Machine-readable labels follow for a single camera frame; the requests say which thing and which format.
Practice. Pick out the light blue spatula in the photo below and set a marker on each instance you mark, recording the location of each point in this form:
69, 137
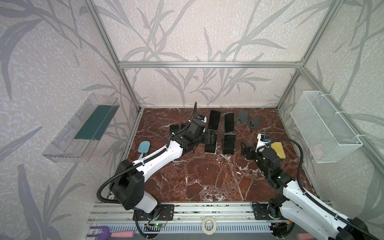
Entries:
143, 149

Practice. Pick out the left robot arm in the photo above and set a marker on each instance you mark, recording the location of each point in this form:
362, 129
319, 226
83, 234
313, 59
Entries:
127, 186

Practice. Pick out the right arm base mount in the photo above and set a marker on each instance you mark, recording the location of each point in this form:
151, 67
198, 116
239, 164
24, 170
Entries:
261, 212

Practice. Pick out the yellow green sponge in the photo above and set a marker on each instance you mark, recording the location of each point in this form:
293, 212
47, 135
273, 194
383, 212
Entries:
278, 148

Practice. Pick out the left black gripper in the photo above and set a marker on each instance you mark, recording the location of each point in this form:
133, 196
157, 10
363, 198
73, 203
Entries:
205, 138

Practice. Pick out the clear plastic wall shelf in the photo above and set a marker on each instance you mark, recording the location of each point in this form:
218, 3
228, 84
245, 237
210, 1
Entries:
79, 138

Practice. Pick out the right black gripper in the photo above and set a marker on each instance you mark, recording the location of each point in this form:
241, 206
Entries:
250, 153

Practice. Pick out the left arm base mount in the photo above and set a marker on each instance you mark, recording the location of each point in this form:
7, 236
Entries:
163, 212

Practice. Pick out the white tape roll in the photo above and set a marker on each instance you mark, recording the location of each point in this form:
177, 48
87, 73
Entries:
209, 225

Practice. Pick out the purple pink brush left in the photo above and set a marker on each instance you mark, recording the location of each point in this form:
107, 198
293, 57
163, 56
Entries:
103, 233

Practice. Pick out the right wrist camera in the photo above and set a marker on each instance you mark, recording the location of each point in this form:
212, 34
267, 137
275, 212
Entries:
262, 140

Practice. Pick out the white wire wall basket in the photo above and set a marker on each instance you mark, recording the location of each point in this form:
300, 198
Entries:
325, 131

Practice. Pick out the purple pink scoop right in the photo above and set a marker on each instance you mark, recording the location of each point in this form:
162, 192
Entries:
304, 236

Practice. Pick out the black phone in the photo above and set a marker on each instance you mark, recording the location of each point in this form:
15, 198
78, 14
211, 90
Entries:
174, 129
214, 120
229, 122

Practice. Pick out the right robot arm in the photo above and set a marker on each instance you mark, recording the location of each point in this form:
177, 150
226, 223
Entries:
300, 206

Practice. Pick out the wood ring grey stand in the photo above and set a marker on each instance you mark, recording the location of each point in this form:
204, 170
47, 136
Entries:
242, 117

